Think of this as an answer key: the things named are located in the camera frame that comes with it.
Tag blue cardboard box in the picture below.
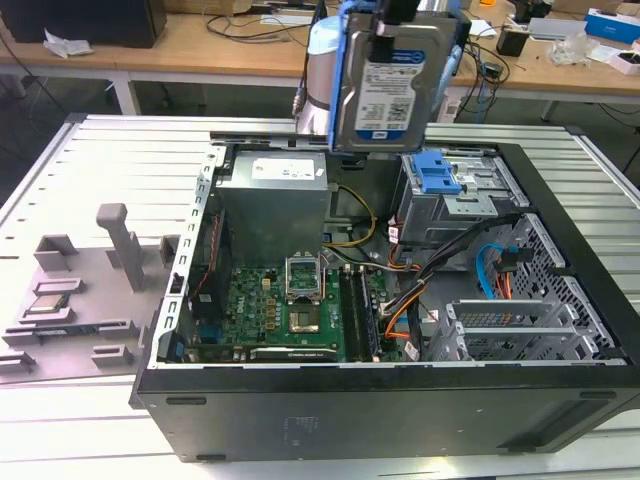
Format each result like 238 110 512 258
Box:
584 7 640 39

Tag large black box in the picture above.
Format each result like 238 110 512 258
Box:
0 0 169 50

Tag crumpled white paper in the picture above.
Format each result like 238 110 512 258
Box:
43 29 95 59

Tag black cable bundle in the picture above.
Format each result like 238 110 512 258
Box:
382 213 524 321

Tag CPU socket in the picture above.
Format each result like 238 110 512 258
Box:
285 305 324 335

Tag clear plastic bags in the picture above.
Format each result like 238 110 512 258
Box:
549 33 602 65

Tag metal socket cover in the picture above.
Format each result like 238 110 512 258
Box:
283 254 326 305

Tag hard disk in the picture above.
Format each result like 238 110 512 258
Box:
327 0 465 154

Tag green RAM stick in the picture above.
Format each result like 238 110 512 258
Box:
33 326 102 340

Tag green motherboard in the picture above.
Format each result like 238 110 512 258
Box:
192 263 397 364

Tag silver expansion bracket frame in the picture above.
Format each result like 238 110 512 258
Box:
444 298 581 362

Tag orange wires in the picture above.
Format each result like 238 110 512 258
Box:
492 267 514 301

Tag yellow and black wire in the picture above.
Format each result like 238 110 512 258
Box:
322 183 379 249

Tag black open PC case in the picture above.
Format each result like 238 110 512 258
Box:
128 130 640 464

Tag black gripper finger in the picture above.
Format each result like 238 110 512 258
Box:
368 0 420 65

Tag wooden desk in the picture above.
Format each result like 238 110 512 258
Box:
0 9 640 107

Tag grey power supply unit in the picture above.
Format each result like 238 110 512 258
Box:
212 149 332 251

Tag black graphics card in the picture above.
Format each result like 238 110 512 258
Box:
248 346 342 363

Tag metal disk bay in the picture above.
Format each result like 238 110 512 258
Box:
394 148 531 247

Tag grey parts rack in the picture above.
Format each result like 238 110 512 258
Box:
0 202 182 386

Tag flat grey box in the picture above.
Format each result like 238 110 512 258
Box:
527 17 589 42

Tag silver CPU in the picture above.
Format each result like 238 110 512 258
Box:
30 294 69 314

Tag blue plastic bay latch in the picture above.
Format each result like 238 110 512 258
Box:
410 150 464 196

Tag blue data wire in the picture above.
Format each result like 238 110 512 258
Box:
474 243 522 301

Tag black desktop tower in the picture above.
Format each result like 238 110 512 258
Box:
449 8 474 77

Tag white open box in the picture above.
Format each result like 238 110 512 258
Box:
608 47 640 77

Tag small black box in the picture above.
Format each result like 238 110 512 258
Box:
495 27 529 58

